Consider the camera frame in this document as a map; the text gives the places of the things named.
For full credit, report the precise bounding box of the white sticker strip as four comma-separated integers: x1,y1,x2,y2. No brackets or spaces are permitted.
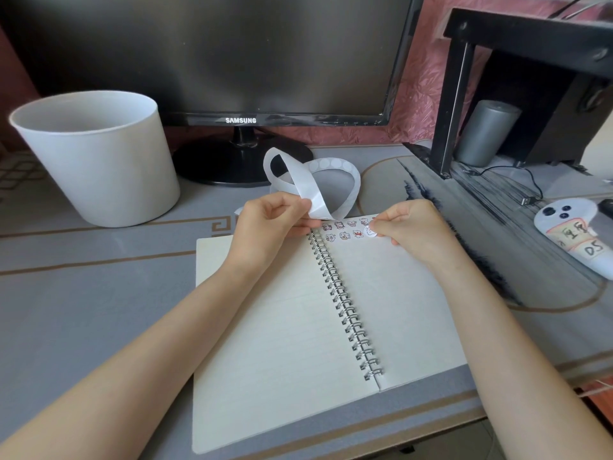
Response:
234,147,361,224

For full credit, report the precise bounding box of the white plastic waste bin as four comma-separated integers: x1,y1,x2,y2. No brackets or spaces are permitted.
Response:
8,90,181,228

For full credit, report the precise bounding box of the person's left hand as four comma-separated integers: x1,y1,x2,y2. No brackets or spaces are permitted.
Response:
225,192,322,277

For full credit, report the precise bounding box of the black cable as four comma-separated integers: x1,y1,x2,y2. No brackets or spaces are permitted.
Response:
467,165,545,206

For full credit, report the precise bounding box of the grey patterned desk mat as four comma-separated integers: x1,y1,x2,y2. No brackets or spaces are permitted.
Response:
0,143,613,460

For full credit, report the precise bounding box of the person's right forearm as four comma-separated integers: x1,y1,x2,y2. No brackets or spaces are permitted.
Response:
438,256,613,460

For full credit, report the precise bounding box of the black wire frame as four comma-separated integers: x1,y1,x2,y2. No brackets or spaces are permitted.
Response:
548,0,613,20

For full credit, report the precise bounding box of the person's left forearm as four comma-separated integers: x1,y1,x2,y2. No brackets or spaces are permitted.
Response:
0,258,271,460

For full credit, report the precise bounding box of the black computer monitor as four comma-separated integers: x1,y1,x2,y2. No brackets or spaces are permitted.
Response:
0,0,427,187

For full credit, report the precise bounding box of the person's right hand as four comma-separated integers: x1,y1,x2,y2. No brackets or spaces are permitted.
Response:
370,199,468,273

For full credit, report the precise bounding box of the black shelf frame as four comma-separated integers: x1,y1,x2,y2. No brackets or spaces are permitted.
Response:
404,8,613,180

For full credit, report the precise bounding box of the grey cylindrical speaker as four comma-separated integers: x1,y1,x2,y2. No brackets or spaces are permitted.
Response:
455,99,523,167

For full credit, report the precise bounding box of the orange woven bag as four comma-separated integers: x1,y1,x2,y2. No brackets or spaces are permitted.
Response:
574,373,613,410

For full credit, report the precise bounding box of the cream spiral notebook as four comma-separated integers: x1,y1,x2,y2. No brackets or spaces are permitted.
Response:
191,213,469,455

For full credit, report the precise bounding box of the white labelled VR controller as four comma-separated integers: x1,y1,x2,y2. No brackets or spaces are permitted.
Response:
534,197,613,282

